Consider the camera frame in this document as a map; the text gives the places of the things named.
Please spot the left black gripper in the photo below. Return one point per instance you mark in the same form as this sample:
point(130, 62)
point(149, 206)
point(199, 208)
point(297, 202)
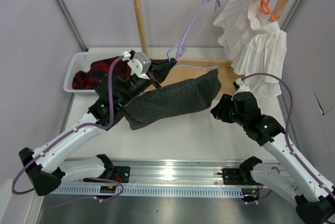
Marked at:
point(162, 68)

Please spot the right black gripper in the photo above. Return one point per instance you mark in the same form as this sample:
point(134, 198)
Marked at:
point(219, 112)

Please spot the dark grey dotted skirt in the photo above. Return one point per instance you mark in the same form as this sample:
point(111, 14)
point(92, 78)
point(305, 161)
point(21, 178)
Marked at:
point(185, 97)

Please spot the light blue wire hanger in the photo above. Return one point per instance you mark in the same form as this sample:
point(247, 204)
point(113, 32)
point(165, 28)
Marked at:
point(185, 65)

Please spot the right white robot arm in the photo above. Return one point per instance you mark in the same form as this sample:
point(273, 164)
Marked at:
point(305, 188)

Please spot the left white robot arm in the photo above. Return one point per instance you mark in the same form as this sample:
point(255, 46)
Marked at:
point(47, 167)

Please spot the purple plastic hanger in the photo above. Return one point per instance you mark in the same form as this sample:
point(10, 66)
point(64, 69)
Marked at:
point(180, 48)

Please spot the red plaid garment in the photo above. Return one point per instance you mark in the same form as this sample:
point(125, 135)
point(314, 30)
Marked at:
point(91, 78)

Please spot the white ruffled garment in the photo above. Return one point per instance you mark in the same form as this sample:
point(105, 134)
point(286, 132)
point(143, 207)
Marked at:
point(256, 46)

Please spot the white plastic basket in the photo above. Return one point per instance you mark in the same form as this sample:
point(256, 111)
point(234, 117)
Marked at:
point(81, 62)

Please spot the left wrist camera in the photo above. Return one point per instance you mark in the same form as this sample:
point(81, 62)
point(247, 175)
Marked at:
point(139, 64)

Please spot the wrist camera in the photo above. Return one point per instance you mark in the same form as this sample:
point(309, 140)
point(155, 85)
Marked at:
point(139, 64)
point(240, 86)

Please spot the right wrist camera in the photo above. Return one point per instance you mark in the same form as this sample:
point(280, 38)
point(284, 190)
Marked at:
point(240, 86)

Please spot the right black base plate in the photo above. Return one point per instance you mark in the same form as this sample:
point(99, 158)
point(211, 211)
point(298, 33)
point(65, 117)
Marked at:
point(232, 176)

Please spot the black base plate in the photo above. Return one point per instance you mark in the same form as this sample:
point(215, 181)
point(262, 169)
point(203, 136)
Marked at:
point(119, 174)
point(232, 176)

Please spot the aluminium mounting rail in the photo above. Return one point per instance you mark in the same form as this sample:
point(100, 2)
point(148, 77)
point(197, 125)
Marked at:
point(177, 173)

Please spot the white slotted cable duct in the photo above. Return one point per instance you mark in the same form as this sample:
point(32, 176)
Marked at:
point(154, 191)

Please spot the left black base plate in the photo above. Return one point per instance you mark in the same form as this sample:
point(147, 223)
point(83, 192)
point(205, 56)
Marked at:
point(119, 174)

